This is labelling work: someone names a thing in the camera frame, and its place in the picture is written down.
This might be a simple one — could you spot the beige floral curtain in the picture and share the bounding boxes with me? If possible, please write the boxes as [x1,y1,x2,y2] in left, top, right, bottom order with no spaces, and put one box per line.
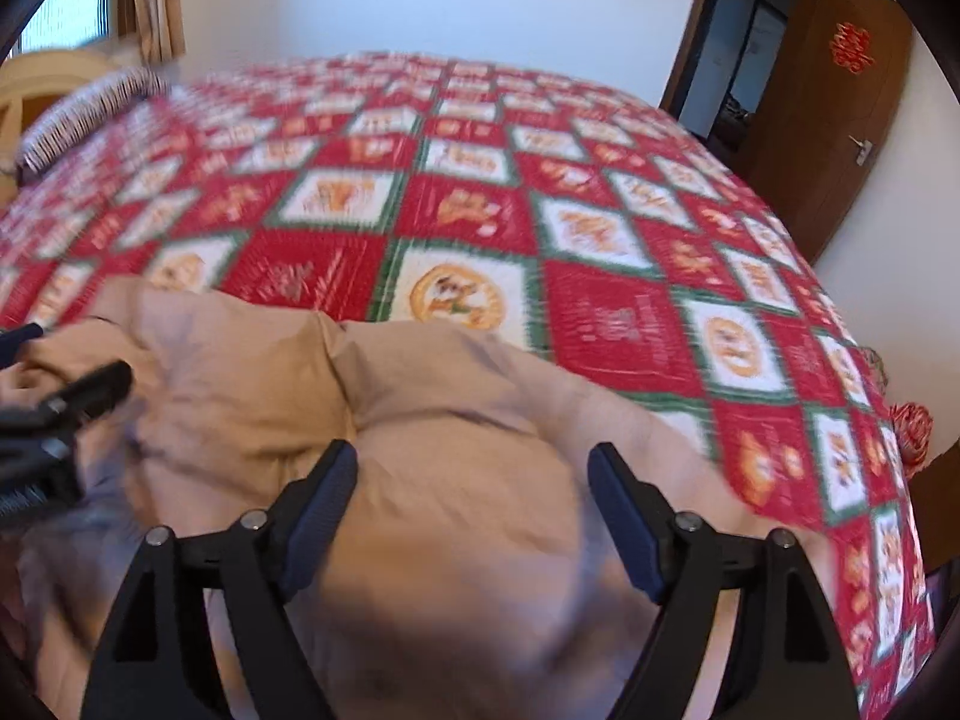
[116,0,186,62]

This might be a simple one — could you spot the dark wooden door frame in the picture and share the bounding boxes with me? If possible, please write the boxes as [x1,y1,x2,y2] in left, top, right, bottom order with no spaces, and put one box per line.
[658,0,822,145]

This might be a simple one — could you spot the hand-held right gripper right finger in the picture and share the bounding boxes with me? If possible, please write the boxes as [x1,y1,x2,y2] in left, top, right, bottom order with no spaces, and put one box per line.
[586,442,860,720]

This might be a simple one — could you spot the cream and brown headboard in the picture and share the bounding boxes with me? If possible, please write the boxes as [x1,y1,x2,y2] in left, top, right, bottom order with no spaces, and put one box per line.
[0,47,121,166]

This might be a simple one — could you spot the bed with red checked sheet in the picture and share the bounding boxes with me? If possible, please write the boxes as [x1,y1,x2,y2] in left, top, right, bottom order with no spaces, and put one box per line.
[0,51,946,720]

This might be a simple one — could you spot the light purple quilted puffer jacket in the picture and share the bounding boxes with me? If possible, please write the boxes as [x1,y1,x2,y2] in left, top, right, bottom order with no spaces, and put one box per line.
[0,277,788,720]

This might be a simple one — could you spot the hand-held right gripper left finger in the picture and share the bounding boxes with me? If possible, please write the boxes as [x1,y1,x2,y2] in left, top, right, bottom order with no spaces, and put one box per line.
[81,439,359,720]

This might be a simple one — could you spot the brown wooden door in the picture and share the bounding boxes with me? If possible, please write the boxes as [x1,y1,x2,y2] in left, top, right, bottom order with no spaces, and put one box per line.
[741,0,914,265]

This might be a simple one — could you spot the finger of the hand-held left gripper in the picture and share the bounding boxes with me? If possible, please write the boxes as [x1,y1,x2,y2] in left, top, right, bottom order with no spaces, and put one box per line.
[0,321,44,362]
[34,360,134,428]

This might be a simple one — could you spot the striped pillow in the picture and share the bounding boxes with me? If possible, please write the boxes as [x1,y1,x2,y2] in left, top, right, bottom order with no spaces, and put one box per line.
[19,66,172,175]

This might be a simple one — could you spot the red cloth pile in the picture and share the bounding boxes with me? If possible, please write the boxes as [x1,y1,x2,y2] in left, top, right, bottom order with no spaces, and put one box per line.
[887,401,935,479]

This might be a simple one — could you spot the red paper door decoration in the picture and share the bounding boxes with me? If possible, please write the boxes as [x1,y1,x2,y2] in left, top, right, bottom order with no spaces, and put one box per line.
[828,22,872,77]

